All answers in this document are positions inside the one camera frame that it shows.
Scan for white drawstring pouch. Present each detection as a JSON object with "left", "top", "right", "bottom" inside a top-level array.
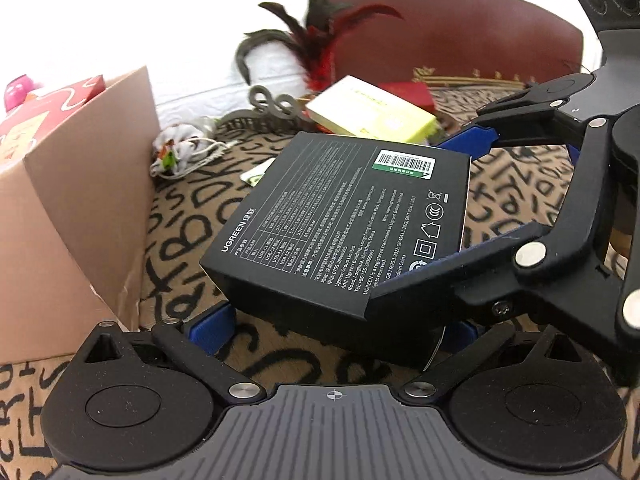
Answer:
[{"left": 150, "top": 117, "right": 236, "bottom": 181}]

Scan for green white small packet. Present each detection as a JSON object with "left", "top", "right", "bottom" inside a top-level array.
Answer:
[{"left": 239, "top": 157, "right": 276, "bottom": 186}]

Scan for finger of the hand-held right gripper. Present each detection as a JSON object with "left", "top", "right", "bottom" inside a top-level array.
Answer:
[
  {"left": 440, "top": 74, "right": 609, "bottom": 159},
  {"left": 367, "top": 114, "right": 640, "bottom": 387}
]

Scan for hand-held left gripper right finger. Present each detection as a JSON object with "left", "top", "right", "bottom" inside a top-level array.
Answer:
[{"left": 397, "top": 320, "right": 596, "bottom": 403}]

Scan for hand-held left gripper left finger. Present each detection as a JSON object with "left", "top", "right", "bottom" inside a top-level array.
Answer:
[{"left": 75, "top": 302, "right": 268, "bottom": 403}]

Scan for yellow-green flat box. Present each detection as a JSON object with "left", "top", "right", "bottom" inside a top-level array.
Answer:
[{"left": 305, "top": 75, "right": 437, "bottom": 145}]

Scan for grey hair claw clip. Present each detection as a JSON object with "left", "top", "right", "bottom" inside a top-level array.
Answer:
[{"left": 215, "top": 86, "right": 313, "bottom": 133}]

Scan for black cardboard box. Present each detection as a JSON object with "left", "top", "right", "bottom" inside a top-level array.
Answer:
[{"left": 199, "top": 131, "right": 472, "bottom": 370}]

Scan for dark red box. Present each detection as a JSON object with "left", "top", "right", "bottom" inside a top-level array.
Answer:
[{"left": 372, "top": 80, "right": 435, "bottom": 113}]

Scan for red packet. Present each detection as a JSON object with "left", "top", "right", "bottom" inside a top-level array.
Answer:
[{"left": 0, "top": 75, "right": 106, "bottom": 171}]

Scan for red and black feathers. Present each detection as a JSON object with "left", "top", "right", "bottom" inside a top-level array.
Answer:
[{"left": 235, "top": 0, "right": 403, "bottom": 103}]

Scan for letter printed blanket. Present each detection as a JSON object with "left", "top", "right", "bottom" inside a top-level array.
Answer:
[{"left": 0, "top": 80, "right": 640, "bottom": 480}]

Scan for tan cardboard box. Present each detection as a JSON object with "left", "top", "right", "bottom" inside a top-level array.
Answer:
[{"left": 0, "top": 66, "right": 162, "bottom": 363}]

